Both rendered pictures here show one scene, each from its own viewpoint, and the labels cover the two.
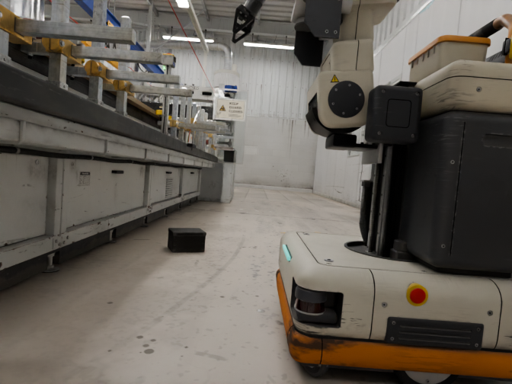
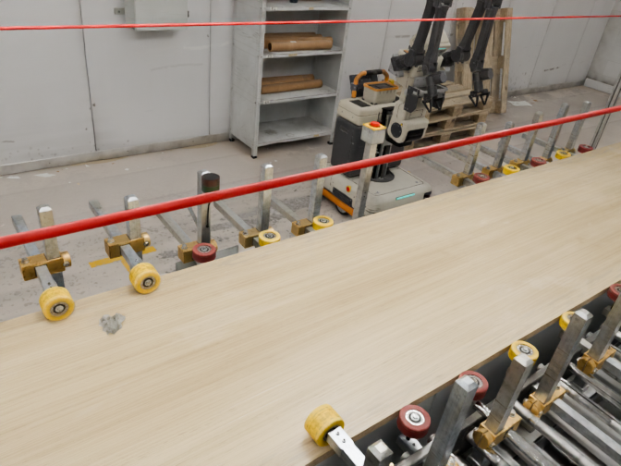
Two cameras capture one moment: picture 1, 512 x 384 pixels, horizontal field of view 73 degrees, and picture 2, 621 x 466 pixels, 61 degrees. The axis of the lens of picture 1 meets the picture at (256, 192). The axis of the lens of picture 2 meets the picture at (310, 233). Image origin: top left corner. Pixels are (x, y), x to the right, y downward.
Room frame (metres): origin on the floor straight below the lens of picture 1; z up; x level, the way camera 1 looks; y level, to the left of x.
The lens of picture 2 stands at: (3.78, 2.11, 1.95)
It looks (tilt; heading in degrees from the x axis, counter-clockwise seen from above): 32 degrees down; 230
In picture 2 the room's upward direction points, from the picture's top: 8 degrees clockwise
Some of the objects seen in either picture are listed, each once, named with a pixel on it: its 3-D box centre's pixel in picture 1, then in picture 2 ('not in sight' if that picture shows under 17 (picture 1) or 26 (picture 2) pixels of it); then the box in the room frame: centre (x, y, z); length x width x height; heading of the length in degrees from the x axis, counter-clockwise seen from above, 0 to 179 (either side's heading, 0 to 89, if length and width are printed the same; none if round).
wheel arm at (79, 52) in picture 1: (93, 54); (505, 158); (1.10, 0.54, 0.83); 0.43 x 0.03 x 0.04; 90
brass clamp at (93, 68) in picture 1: (99, 72); (493, 171); (1.33, 0.63, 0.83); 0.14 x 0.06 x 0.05; 0
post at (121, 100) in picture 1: (123, 72); (469, 166); (1.56, 0.63, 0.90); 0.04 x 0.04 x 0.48; 0
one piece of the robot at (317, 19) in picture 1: (319, 18); (424, 93); (1.10, -0.15, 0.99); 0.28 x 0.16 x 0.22; 0
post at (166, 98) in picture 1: (166, 100); (363, 189); (2.30, 0.64, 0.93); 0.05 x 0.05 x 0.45; 0
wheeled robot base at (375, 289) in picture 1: (385, 287); (372, 188); (1.11, -0.44, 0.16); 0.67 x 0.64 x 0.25; 90
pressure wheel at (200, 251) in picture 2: not in sight; (203, 261); (3.10, 0.73, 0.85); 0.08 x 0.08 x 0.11
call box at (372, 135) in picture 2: (168, 61); (372, 134); (2.30, 0.64, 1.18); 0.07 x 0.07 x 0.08; 0
